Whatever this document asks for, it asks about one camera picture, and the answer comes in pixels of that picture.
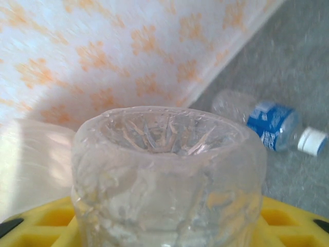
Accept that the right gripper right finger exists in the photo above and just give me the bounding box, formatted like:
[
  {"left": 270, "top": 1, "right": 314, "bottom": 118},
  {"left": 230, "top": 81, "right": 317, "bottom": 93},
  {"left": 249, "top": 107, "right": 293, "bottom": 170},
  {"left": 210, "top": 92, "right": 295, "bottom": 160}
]
[{"left": 254, "top": 197, "right": 329, "bottom": 247}]

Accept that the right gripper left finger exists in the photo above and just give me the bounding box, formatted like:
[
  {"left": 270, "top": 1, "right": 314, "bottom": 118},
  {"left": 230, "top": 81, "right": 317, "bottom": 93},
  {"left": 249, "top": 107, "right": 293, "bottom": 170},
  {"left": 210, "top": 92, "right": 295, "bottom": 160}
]
[{"left": 0, "top": 197, "right": 83, "bottom": 247}]

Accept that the clear bottle blue label white cap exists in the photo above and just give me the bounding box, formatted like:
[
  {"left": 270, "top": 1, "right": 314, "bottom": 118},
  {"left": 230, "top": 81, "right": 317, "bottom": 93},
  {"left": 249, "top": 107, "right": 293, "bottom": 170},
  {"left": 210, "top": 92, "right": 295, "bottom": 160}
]
[{"left": 212, "top": 89, "right": 328, "bottom": 157}]

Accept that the clear plastic bottle white cap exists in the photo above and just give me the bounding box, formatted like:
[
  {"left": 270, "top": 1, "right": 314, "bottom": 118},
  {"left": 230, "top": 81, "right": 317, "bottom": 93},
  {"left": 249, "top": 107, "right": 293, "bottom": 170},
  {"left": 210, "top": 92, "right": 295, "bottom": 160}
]
[{"left": 70, "top": 105, "right": 268, "bottom": 247}]

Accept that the cream plastic bin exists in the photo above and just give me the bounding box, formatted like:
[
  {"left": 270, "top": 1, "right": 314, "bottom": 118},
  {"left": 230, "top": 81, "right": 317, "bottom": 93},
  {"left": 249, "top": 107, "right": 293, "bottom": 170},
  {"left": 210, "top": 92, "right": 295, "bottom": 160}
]
[{"left": 0, "top": 118, "right": 75, "bottom": 217}]

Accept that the translucent plastic bin liner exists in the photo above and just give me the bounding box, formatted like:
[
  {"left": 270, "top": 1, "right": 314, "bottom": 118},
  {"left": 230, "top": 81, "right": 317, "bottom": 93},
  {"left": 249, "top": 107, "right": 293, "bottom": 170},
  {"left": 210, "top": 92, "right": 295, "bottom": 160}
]
[{"left": 0, "top": 118, "right": 77, "bottom": 196}]

